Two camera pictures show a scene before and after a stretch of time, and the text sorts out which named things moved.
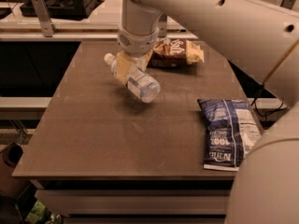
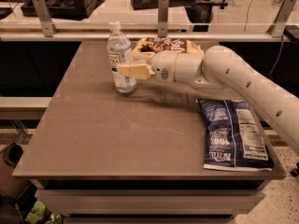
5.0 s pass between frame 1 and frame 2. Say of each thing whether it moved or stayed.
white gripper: moved
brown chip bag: stayed
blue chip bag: stayed
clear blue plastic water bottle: moved
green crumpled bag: stayed
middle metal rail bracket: stayed
